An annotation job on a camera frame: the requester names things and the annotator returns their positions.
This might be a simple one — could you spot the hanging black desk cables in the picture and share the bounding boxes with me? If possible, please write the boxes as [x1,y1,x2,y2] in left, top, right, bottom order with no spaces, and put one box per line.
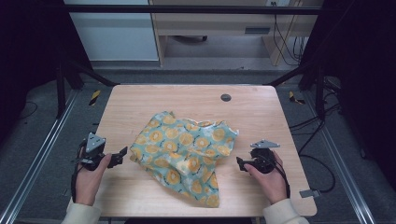
[272,1,308,66]

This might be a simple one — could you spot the black floor cable bundle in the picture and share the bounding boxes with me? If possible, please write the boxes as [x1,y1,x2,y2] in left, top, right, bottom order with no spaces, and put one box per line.
[289,90,342,136]

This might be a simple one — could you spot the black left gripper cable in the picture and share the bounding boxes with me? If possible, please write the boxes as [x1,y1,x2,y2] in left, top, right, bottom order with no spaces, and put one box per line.
[70,139,83,204]

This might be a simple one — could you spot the black metal frame stand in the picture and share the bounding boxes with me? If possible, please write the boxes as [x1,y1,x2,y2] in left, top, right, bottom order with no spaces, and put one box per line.
[55,59,121,119]
[264,60,327,121]

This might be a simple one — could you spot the person's left hand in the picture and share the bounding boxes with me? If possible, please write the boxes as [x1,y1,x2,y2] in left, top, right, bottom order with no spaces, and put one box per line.
[74,152,113,207]

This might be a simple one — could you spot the black frame crossbar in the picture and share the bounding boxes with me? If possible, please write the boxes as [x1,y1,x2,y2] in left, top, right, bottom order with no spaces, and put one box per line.
[64,4,323,15]

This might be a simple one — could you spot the light wooden desk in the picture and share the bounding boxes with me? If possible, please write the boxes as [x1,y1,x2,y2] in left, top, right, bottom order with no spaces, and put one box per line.
[148,0,325,67]

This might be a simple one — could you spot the aluminium floor rail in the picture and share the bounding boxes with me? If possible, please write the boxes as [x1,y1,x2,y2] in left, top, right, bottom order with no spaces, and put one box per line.
[302,91,376,224]
[0,90,80,224]

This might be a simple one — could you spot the thin black floor cable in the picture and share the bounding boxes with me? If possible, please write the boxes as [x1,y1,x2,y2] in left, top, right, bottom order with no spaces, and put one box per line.
[16,101,39,121]

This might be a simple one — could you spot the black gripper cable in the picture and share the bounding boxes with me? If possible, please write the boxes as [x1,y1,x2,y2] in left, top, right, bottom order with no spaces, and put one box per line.
[70,139,83,204]
[264,154,292,200]

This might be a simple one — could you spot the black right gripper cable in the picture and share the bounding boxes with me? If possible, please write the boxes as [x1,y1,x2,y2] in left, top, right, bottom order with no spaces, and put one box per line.
[264,154,292,200]

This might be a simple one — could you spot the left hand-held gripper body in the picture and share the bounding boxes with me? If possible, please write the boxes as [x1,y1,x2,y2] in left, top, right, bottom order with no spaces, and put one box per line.
[74,132,110,172]

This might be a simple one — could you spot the black looped floor cable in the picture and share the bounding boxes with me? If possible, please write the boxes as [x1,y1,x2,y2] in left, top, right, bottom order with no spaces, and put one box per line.
[297,119,337,194]

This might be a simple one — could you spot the yellow tool of table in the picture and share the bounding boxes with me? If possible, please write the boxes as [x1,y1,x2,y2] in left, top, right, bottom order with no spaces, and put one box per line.
[288,91,306,105]
[89,90,102,106]

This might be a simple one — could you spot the teal cloth with yellow print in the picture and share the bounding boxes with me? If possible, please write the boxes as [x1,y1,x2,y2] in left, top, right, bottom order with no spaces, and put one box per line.
[129,110,240,209]

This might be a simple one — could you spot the person's right hand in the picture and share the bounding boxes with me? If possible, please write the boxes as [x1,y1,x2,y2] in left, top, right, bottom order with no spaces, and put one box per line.
[243,151,289,205]

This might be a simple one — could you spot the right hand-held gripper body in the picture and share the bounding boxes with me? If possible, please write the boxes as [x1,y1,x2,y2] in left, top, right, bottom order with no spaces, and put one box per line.
[248,138,281,175]

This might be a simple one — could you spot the yellow tool left of table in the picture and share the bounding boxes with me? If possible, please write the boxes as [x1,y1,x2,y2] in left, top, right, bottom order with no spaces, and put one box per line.
[89,90,102,106]

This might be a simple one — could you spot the white cabinet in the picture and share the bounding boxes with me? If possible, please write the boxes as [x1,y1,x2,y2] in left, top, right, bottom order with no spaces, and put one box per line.
[64,0,160,63]

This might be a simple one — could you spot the yellow tool right of table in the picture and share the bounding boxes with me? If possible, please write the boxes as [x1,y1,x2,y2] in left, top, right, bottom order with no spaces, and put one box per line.
[288,91,306,105]

